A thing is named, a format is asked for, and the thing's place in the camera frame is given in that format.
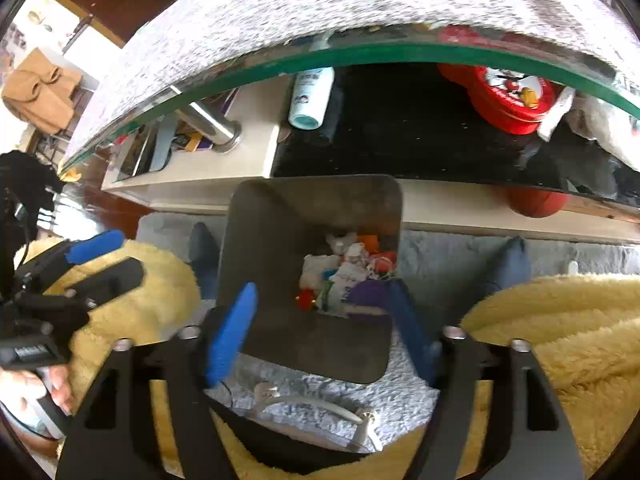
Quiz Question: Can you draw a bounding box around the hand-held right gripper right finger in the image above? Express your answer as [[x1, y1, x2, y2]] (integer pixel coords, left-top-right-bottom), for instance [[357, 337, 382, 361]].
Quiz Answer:
[[387, 280, 586, 480]]

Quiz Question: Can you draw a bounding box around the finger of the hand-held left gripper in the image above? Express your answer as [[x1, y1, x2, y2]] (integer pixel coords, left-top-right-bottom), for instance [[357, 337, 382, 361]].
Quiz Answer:
[[22, 230, 126, 286], [14, 257, 146, 311]]

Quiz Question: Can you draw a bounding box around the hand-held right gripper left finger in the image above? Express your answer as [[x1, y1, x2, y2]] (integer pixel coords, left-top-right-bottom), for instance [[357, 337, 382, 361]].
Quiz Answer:
[[55, 281, 259, 480]]

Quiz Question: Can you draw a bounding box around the green printed plastic wrapper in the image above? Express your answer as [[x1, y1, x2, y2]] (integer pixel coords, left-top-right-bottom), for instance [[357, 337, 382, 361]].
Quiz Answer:
[[317, 259, 372, 317]]

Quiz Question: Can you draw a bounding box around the white tissue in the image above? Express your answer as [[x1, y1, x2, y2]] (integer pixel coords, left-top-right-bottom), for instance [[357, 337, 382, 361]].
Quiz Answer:
[[299, 254, 342, 292]]

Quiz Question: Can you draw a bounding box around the grey trash bin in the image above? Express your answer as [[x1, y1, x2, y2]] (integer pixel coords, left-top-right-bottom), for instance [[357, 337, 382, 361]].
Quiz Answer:
[[217, 174, 405, 385]]

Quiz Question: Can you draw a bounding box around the person's left forearm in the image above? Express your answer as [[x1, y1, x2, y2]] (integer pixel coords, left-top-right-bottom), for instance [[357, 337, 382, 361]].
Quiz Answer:
[[9, 400, 67, 457]]

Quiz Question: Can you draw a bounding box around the person's left hand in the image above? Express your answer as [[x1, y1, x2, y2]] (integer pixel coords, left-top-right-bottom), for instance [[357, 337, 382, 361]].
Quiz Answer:
[[0, 363, 76, 422]]

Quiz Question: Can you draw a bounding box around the grey shaggy rug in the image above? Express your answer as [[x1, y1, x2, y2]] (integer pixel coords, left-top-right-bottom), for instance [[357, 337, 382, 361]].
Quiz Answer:
[[137, 212, 640, 452]]

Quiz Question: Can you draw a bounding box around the silver tablet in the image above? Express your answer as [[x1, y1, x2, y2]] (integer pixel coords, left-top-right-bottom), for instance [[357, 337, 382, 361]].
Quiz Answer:
[[117, 114, 179, 181]]

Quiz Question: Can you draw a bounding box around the grey blue slipper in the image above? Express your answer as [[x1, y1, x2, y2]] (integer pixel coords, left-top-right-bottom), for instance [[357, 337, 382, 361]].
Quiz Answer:
[[482, 236, 532, 294]]

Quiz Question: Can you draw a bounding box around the yellow fluffy robe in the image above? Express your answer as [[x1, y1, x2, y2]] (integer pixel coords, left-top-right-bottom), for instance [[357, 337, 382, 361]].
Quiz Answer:
[[14, 237, 640, 480]]

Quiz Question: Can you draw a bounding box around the beige coat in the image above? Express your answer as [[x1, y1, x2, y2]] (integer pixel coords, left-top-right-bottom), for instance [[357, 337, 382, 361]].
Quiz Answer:
[[2, 47, 84, 136]]

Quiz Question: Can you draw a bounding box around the metal table leg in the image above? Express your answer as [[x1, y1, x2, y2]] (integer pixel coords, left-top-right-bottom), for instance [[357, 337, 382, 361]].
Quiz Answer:
[[172, 99, 242, 154]]

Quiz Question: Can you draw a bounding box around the orange basketball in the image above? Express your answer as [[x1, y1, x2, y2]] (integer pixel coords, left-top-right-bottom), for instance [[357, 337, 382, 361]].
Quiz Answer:
[[507, 187, 571, 219]]

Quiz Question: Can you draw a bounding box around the black topped table shelf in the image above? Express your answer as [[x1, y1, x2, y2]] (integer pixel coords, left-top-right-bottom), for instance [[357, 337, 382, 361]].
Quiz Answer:
[[102, 62, 640, 242]]

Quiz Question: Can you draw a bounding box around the red round tin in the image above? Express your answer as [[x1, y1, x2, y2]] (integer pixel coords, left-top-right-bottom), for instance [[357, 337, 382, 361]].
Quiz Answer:
[[439, 59, 559, 135]]

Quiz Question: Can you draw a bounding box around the white lotion bottle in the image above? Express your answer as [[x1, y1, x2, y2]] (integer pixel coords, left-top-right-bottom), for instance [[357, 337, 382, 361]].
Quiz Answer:
[[288, 67, 335, 130]]

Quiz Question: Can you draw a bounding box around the white plastic bag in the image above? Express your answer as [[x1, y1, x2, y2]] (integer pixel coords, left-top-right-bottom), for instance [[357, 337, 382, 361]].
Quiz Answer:
[[537, 87, 640, 172]]

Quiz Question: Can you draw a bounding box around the white charger cable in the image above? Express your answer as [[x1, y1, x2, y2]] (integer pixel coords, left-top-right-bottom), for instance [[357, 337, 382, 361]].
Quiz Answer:
[[253, 382, 384, 454]]

